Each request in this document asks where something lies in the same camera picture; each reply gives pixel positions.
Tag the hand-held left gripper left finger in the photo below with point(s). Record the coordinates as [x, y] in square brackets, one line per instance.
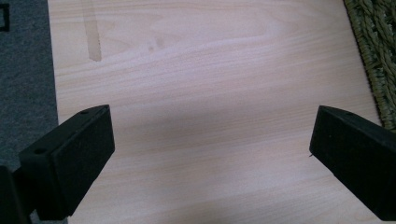
[67, 165]

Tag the woven green basket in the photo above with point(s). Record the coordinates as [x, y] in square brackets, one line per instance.
[375, 53]

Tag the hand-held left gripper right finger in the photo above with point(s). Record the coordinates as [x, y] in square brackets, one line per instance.
[358, 155]

